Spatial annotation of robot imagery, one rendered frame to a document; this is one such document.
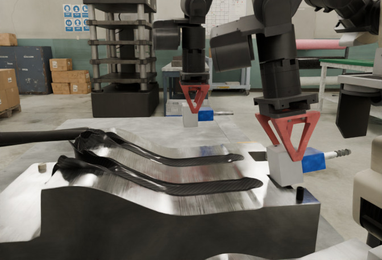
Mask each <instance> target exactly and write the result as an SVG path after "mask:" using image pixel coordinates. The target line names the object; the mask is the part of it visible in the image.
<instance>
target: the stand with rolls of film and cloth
mask: <svg viewBox="0 0 382 260"><path fill-rule="evenodd" d="M296 47H297V49H345V55H344V57H343V56H297V57H294V58H292V59H298V67H299V69H322V66H320V63H321V62H320V61H319V59H348V52H349V47H340V46H339V40H326V39H296ZM327 69H341V68H334V67H327ZM342 73H346V69H343V72H342ZM337 79H338V76H326V81H325V85H339V84H340V83H338V82H337ZM320 81H321V77H300V83H301V86H303V85H320Z"/></svg>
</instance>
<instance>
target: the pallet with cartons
mask: <svg viewBox="0 0 382 260"><path fill-rule="evenodd" d="M19 112H21V106H20V98H19V91H18V87H17V84H16V76H15V69H0V118H9V117H11V116H13V115H11V113H19Z"/></svg>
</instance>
